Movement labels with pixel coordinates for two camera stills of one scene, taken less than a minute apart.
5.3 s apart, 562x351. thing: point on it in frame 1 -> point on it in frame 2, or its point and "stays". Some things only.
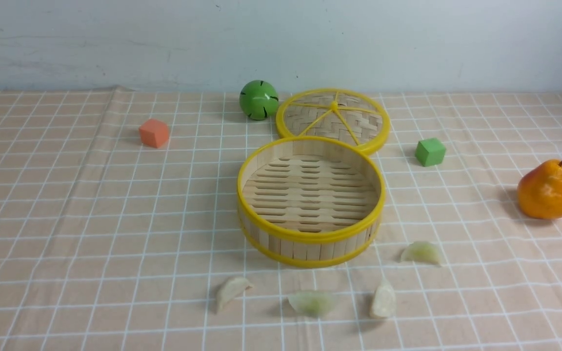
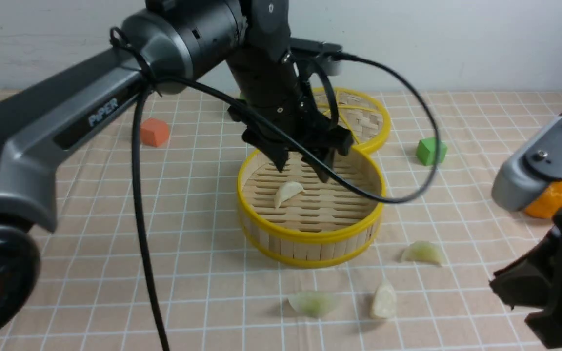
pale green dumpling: x=421 y=250 stays
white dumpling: x=383 y=303 stays
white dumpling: x=230 y=289 -> x=288 y=189
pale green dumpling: x=312 y=303 stays
